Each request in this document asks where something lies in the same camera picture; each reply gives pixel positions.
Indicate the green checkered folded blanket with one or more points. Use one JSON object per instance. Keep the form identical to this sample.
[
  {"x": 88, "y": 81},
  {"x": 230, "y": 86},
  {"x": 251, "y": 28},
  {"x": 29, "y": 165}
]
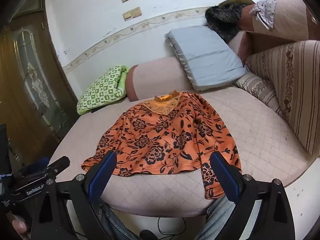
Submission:
[{"x": 102, "y": 90}]

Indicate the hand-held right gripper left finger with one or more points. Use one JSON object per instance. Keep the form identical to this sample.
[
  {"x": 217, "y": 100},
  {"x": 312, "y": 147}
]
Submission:
[{"x": 102, "y": 177}]

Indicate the pink quilted bed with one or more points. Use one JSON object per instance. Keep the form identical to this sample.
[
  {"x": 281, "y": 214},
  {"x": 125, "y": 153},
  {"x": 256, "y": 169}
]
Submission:
[{"x": 250, "y": 135}]

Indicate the person's left hand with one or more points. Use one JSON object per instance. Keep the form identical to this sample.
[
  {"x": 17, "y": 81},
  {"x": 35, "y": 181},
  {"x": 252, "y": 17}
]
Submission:
[{"x": 19, "y": 226}]

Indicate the black round object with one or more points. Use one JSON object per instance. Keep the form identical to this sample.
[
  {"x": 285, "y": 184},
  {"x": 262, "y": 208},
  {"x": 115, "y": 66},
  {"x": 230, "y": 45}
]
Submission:
[{"x": 148, "y": 235}]

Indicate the orange floral blouse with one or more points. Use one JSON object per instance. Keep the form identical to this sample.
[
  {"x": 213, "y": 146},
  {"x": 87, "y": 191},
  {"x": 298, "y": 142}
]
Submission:
[{"x": 162, "y": 135}]

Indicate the light blue pillow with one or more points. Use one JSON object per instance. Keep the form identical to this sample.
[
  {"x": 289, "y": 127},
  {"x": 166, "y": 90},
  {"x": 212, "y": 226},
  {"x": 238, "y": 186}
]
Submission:
[{"x": 205, "y": 55}]

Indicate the wooden door with glass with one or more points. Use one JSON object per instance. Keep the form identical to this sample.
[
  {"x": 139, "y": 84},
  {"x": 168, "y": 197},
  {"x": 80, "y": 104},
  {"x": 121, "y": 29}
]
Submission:
[{"x": 37, "y": 80}]

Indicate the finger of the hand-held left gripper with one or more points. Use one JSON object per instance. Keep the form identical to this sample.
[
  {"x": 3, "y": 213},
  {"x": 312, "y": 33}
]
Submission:
[
  {"x": 40, "y": 163},
  {"x": 60, "y": 162}
]

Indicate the person's blue jeans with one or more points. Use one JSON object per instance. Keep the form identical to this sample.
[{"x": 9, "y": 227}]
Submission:
[{"x": 217, "y": 220}]

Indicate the pink bolster cushion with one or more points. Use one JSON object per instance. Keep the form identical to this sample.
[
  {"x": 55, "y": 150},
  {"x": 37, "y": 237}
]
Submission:
[{"x": 155, "y": 77}]

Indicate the grey crumpled cloth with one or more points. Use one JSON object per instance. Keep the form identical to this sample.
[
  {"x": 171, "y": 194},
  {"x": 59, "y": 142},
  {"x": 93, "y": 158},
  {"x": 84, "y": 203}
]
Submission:
[{"x": 265, "y": 12}]

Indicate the large striped floral cushion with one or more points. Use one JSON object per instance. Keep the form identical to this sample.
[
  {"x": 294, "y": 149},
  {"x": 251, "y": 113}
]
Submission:
[{"x": 295, "y": 85}]

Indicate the small paper wall label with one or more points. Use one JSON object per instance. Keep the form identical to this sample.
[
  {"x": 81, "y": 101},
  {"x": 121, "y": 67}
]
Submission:
[
  {"x": 136, "y": 12},
  {"x": 127, "y": 15}
]

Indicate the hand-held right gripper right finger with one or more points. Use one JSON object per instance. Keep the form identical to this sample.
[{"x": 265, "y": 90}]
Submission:
[{"x": 225, "y": 178}]

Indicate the small striped floral cushion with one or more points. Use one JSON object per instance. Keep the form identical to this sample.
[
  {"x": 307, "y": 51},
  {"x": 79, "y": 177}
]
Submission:
[{"x": 255, "y": 87}]

